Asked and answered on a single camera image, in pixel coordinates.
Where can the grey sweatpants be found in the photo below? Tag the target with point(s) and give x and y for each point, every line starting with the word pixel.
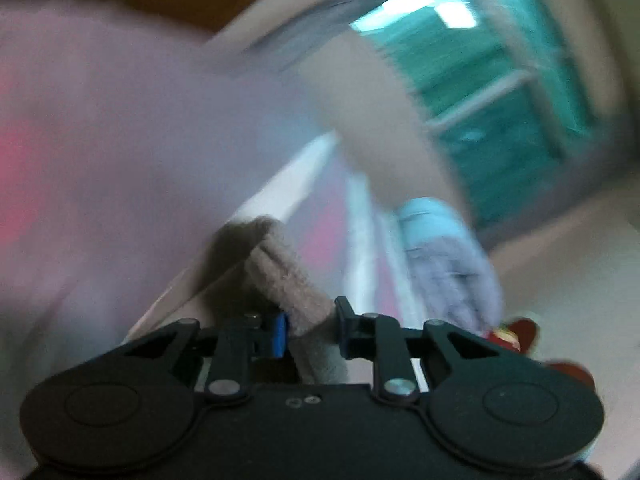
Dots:
pixel 252 267

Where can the window with green blinds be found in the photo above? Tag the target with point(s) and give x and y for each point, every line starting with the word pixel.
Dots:
pixel 498 88

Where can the striped pink grey bedsheet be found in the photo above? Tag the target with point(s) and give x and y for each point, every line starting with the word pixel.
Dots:
pixel 123 150

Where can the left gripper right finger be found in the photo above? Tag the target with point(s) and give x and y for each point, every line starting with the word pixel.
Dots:
pixel 380 340

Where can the red folded clothes stack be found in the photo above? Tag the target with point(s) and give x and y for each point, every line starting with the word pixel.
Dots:
pixel 520 335

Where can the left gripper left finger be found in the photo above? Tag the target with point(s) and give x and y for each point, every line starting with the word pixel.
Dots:
pixel 249 351

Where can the folded blue-grey duvet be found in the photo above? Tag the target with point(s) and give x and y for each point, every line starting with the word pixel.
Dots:
pixel 451 272

